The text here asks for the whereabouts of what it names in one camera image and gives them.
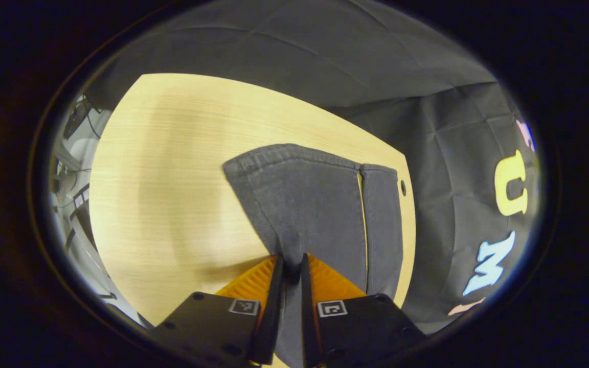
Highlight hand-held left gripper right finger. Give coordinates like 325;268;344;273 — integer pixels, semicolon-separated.
301;253;426;367

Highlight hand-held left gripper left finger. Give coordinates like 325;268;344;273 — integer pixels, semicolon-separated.
149;254;286;366

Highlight dark grey jeans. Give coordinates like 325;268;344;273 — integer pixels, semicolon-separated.
222;144;403;368

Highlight black backdrop cloth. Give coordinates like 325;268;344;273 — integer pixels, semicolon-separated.
85;0;540;335

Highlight black cable bundle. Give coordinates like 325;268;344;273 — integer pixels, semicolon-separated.
62;95;103;141

